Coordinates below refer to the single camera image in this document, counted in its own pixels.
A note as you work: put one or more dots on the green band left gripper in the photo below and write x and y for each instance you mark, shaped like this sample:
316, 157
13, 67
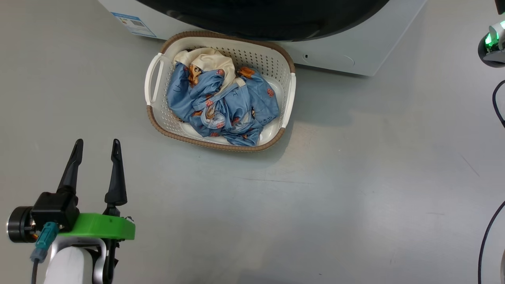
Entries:
102, 227

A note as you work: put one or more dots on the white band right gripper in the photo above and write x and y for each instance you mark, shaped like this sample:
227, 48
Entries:
495, 51

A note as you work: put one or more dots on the blue cartoon print garment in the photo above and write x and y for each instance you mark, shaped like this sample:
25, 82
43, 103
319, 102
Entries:
221, 102

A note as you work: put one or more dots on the cream garment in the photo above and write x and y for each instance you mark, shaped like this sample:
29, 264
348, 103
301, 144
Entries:
209, 59

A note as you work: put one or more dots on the black round washing machine door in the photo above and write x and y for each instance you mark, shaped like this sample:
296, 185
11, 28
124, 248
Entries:
256, 19

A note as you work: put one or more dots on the white washing machine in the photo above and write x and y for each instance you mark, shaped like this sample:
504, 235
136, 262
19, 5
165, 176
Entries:
394, 23

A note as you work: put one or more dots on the cream basket with brown rim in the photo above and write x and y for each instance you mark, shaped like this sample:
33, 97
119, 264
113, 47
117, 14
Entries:
260, 59

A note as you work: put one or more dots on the blue white energy label sticker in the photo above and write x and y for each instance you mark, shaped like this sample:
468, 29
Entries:
134, 24

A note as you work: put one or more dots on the round filter cover flap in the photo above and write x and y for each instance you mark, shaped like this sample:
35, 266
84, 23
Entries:
331, 60

